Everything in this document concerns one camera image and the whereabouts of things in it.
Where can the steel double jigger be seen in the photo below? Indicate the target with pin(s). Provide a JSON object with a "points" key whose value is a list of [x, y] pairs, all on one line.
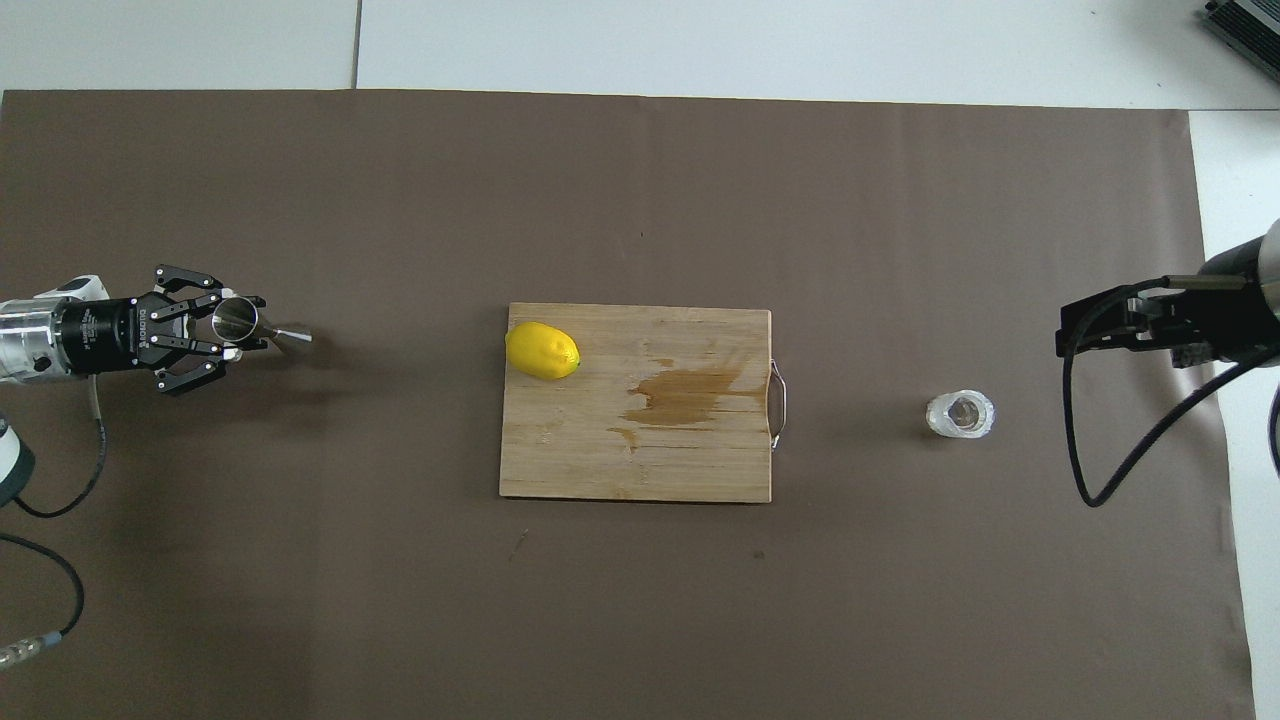
{"points": [[238, 320]]}

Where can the yellow lemon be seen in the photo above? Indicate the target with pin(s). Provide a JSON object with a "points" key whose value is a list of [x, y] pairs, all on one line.
{"points": [[542, 351]]}

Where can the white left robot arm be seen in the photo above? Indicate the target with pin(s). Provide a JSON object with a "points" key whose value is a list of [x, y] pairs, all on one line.
{"points": [[25, 340]]}

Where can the small clear glass cup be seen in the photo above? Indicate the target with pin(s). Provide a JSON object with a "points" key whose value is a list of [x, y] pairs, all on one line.
{"points": [[960, 415]]}

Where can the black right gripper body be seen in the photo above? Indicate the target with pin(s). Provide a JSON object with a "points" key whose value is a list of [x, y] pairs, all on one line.
{"points": [[1235, 320]]}

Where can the brown paper table mat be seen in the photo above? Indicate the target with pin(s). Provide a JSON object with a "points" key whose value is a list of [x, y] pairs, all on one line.
{"points": [[400, 200]]}

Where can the wooden cutting board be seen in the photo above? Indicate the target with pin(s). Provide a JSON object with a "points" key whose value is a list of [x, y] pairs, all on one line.
{"points": [[600, 450]]}

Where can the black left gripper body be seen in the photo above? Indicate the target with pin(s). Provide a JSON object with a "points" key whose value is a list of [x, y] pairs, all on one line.
{"points": [[105, 335]]}

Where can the grey ribbed metal device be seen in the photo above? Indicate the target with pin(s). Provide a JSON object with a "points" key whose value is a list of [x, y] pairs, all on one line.
{"points": [[1250, 30]]}

